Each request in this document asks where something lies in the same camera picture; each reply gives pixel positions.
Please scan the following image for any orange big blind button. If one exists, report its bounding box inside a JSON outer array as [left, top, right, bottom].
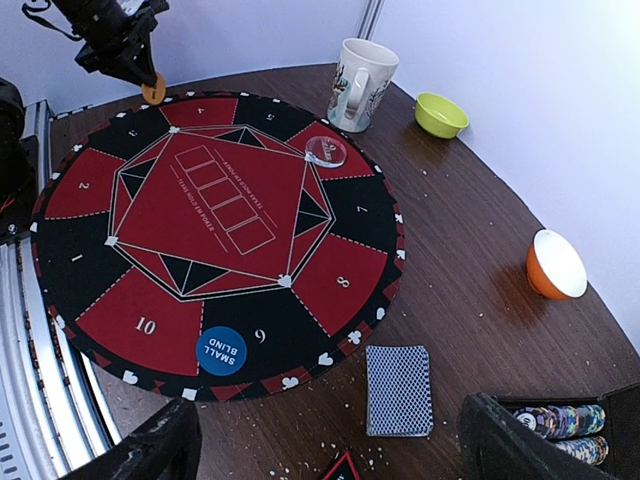
[[141, 72, 166, 105]]

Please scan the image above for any black poker chip case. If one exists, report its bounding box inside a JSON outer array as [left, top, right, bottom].
[[495, 383, 639, 479]]

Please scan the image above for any round red black poker mat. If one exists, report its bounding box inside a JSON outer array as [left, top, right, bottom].
[[31, 92, 406, 402]]

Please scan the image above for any poker chip row two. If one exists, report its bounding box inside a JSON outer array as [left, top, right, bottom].
[[554, 436, 609, 466]]

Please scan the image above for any blue small blind button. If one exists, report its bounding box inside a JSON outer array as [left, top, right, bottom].
[[196, 326, 248, 377]]

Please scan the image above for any green bowl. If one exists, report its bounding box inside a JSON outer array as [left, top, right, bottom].
[[415, 93, 470, 139]]

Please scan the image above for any aluminium front rail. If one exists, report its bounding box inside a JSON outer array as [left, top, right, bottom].
[[1, 100, 121, 479]]

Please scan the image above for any red black triangle token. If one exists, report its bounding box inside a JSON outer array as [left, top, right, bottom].
[[322, 451, 360, 480]]

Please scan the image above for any right aluminium post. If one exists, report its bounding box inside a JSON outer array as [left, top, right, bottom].
[[355, 0, 385, 40]]

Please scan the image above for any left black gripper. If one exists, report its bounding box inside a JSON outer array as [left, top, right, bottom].
[[22, 0, 169, 87]]

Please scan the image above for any clear dealer button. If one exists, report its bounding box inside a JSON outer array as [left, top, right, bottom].
[[304, 136, 347, 169]]

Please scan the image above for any orange white bowl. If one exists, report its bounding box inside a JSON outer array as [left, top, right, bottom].
[[526, 229, 588, 301]]

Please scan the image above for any white printed mug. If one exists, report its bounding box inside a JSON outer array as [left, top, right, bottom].
[[327, 38, 400, 133]]

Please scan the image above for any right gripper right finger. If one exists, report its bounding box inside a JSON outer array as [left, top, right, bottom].
[[459, 393, 613, 480]]

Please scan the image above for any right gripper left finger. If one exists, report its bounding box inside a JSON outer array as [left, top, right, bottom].
[[64, 398, 201, 479]]

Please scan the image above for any blue playing card deck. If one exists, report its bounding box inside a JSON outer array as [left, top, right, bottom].
[[366, 345, 434, 438]]

